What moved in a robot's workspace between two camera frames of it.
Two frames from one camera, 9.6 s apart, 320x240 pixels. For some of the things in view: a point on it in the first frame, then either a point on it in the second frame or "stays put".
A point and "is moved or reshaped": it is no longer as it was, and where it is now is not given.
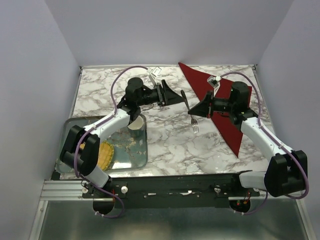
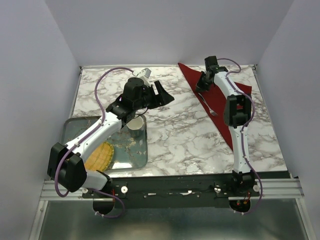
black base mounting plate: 174,191 stays put
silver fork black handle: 194,124 is moved or reshaped
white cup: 136,127 stays put
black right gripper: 203,108 → 199,87
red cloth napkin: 223,90 stays put
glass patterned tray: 130,153 stays put
